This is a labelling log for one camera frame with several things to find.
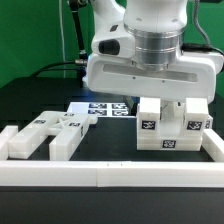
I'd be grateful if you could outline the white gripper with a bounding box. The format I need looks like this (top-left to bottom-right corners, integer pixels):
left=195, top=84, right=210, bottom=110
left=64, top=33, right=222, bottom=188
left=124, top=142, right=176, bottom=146
left=87, top=52, right=224, bottom=103

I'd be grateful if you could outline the white U-shaped fence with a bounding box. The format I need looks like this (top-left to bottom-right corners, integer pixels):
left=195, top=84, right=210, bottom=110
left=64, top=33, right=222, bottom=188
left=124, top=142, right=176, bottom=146
left=0, top=126, right=224, bottom=188

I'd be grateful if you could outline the thin white cable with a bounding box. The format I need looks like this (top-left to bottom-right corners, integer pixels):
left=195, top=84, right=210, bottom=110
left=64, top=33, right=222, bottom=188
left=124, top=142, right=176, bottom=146
left=58, top=0, right=67, bottom=78

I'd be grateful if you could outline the black cable hose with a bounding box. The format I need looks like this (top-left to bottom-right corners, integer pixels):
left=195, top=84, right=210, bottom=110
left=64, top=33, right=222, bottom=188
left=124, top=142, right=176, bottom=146
left=31, top=0, right=90, bottom=78

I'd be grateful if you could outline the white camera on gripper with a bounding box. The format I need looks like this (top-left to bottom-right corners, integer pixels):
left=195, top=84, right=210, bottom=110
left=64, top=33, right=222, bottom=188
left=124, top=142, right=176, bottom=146
left=91, top=23, right=135, bottom=58

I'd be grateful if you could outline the white marker sheet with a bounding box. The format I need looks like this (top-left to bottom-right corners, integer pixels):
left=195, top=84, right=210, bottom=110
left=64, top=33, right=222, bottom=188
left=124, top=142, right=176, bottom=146
left=67, top=102, right=132, bottom=117

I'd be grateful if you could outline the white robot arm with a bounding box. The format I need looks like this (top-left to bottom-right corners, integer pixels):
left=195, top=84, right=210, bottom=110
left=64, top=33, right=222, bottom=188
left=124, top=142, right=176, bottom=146
left=87, top=0, right=224, bottom=102

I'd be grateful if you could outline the white tagged cube nut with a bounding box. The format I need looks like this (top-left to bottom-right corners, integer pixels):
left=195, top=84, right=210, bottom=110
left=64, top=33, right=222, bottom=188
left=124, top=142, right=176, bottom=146
left=205, top=115, right=213, bottom=129

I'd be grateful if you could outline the white chair back part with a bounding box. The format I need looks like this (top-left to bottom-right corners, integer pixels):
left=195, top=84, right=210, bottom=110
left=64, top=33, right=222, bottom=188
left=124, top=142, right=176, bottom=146
left=8, top=111, right=98, bottom=161

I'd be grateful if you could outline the white chair seat part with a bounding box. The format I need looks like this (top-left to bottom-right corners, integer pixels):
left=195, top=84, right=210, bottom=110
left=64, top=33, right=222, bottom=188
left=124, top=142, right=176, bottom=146
left=137, top=100, right=202, bottom=151

